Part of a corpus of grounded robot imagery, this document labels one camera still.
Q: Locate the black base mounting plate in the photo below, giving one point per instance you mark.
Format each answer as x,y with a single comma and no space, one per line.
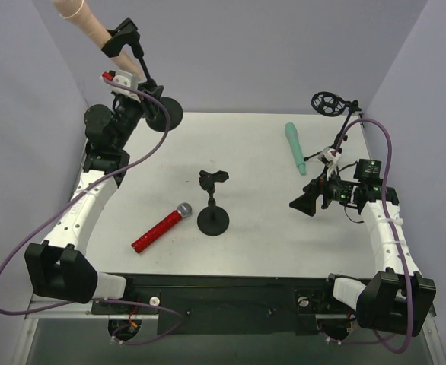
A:
232,305

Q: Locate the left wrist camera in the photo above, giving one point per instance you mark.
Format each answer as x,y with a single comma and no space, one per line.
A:
122,83

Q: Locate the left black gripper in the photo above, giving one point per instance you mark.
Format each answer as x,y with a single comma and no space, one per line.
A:
147,94

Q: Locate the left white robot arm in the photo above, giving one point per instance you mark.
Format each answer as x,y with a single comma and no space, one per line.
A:
58,267

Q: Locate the red glitter microphone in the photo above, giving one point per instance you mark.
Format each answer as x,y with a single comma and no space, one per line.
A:
183,211

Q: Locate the pink microphone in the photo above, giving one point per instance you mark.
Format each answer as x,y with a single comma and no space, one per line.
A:
79,13

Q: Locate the aluminium frame rail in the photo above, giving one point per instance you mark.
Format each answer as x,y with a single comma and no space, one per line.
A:
48,308

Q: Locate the teal microphone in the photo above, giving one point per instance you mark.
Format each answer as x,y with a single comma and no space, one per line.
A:
292,136

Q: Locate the tripod shock mount stand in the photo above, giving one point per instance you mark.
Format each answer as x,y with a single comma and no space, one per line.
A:
331,105

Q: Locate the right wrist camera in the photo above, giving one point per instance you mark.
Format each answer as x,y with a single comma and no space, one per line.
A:
329,157

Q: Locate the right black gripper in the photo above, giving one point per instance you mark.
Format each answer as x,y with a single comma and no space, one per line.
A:
323,194

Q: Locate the black mic stand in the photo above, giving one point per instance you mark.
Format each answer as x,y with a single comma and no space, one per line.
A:
127,34
212,220

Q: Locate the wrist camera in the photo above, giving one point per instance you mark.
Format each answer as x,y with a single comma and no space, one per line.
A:
329,157
122,83

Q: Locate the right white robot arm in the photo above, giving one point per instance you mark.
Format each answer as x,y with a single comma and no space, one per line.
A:
398,298

